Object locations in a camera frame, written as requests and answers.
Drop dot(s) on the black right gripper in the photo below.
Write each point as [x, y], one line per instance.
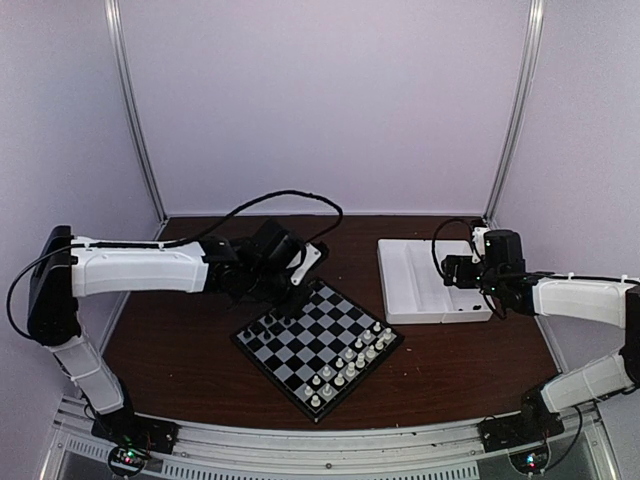
[449, 271]

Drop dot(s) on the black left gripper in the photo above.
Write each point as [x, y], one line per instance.
[292, 305]

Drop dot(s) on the white plastic divided tray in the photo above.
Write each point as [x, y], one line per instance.
[414, 293]

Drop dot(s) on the black white chessboard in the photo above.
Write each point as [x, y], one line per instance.
[284, 359]

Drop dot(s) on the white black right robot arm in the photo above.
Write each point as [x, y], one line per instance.
[604, 300]

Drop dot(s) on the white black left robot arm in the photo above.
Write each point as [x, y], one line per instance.
[72, 272]

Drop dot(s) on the white chess piece row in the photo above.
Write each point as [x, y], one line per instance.
[331, 382]

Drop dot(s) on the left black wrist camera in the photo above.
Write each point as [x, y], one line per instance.
[274, 246]

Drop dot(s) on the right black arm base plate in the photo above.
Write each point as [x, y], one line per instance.
[533, 423]

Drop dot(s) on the front aluminium rail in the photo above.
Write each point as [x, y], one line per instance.
[440, 451]

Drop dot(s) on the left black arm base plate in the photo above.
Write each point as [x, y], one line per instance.
[124, 427]

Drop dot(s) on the right aluminium frame post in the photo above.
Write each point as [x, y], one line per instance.
[527, 70]

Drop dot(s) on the aluminium frame post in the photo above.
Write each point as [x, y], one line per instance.
[527, 70]
[117, 38]

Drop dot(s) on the left aluminium frame post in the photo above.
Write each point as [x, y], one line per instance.
[117, 38]

